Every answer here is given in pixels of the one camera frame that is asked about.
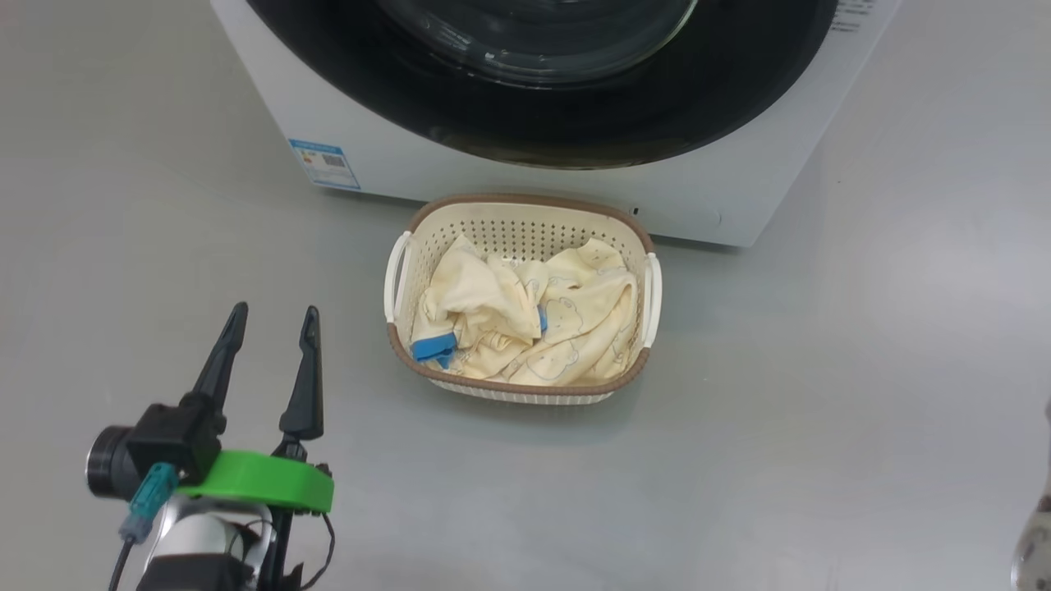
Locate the cream basket with brown rim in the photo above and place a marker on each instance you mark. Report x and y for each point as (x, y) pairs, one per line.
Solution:
(509, 222)

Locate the cream garment with blue trim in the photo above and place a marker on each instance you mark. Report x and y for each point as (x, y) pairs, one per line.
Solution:
(468, 287)

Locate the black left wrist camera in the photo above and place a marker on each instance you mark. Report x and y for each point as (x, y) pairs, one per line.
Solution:
(164, 439)

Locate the white front-load washing machine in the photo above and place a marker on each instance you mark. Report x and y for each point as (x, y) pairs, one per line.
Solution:
(739, 197)

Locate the round dark glass washer door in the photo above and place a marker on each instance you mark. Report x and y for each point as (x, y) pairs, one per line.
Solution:
(575, 135)

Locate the blue energy label sticker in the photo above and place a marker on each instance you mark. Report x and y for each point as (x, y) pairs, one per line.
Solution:
(327, 162)

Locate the cream bear print garment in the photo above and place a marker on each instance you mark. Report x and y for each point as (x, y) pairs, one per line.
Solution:
(579, 328)

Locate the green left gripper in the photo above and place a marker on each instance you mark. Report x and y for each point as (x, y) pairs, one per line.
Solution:
(263, 483)

